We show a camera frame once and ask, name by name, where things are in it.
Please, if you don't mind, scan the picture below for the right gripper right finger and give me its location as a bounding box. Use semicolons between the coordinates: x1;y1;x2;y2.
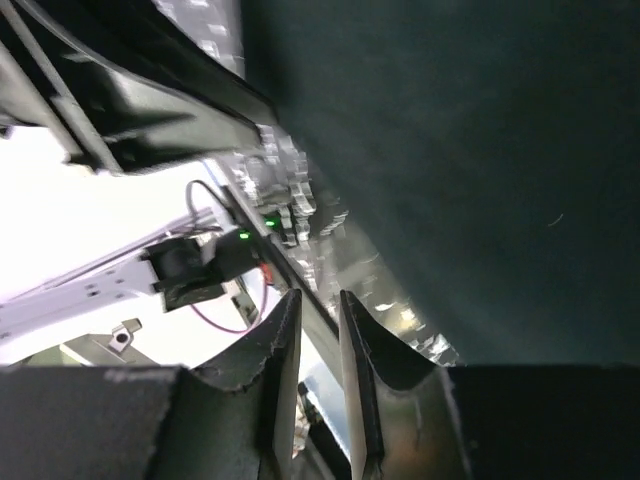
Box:
338;289;640;480

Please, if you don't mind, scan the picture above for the black t-shirt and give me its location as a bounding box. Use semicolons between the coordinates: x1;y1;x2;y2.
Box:
240;1;639;364

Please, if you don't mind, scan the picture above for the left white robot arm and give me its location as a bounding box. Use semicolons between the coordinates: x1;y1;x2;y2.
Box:
1;1;275;359

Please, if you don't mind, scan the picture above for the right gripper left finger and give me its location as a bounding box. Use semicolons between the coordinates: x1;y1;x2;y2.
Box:
1;290;302;479

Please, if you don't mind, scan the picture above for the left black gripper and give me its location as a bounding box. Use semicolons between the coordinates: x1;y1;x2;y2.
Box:
1;1;276;173

